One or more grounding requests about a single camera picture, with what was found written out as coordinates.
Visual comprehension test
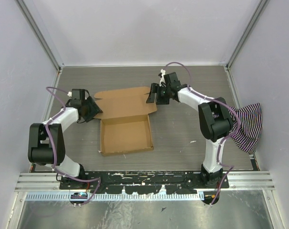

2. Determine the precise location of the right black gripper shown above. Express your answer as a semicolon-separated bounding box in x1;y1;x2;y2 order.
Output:
147;83;171;105

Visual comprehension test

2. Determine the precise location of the brown cardboard box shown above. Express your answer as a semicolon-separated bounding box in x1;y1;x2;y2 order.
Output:
94;86;157;156

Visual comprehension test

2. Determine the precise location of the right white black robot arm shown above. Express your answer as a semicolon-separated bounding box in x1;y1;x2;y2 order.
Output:
146;69;233;188

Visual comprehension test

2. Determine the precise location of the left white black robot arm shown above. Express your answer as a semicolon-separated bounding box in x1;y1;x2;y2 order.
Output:
28;96;103;189

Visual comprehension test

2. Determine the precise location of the striped purple cloth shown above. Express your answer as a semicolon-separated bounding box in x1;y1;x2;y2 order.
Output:
231;103;263;155

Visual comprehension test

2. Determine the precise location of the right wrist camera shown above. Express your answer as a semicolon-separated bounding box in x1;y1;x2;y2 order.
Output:
158;69;166;87

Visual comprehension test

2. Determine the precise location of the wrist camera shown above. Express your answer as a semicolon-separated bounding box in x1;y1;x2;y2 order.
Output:
158;69;166;87
67;89;90;102

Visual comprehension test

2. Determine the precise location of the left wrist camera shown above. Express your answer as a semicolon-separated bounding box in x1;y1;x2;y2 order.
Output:
67;89;90;102

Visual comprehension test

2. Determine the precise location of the white slotted cable duct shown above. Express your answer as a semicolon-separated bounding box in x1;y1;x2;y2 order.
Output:
25;190;204;202

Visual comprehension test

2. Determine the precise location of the aluminium front rail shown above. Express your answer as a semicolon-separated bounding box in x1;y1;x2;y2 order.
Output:
15;171;275;191

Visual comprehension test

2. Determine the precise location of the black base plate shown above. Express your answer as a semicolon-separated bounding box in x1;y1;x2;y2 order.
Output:
56;170;220;195

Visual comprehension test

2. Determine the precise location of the left aluminium corner post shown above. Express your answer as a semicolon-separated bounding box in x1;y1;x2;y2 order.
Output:
15;0;64;72

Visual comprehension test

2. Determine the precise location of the aluminium corner post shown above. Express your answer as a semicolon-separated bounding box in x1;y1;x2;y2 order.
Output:
225;0;270;71
15;0;64;72

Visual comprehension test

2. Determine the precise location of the right aluminium corner post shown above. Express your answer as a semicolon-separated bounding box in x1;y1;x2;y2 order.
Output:
225;0;270;71

